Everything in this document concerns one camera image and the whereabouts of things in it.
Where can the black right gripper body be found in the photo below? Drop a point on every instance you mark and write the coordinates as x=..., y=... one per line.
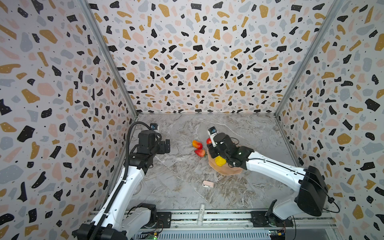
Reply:
x=213, y=150

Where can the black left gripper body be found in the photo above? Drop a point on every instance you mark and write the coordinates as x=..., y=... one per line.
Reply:
x=159, y=148

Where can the yellow fake lemon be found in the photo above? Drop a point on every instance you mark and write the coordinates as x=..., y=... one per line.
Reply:
x=220, y=161

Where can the red fake strawberry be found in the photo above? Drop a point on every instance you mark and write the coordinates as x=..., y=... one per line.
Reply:
x=200, y=152

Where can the red yellow fake mango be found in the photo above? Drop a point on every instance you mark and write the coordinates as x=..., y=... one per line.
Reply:
x=197, y=145

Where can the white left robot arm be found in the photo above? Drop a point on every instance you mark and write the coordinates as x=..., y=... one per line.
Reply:
x=113, y=221

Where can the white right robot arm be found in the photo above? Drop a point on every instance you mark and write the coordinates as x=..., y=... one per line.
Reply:
x=309, y=189

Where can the pink wavy fruit bowl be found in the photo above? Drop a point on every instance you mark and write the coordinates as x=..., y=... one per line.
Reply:
x=225, y=170

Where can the small pink case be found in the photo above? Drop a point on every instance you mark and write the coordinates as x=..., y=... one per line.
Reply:
x=208, y=184

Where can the white tube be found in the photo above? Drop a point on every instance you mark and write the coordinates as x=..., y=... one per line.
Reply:
x=201, y=214

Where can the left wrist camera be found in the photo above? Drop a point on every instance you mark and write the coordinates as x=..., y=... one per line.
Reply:
x=154, y=126

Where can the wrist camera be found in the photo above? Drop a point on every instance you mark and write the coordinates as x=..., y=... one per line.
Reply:
x=212, y=133
x=154, y=126

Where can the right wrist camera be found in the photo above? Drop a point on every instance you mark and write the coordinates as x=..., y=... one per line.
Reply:
x=212, y=133

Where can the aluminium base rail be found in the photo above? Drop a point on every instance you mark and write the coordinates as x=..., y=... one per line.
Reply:
x=237, y=225

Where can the aluminium corner post left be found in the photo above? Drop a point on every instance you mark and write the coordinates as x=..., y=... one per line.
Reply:
x=84, y=5

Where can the aluminium corner post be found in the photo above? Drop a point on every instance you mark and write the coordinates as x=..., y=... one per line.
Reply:
x=84, y=5
x=335, y=7

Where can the aluminium corner post right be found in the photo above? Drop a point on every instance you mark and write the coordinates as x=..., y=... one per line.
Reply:
x=335, y=7

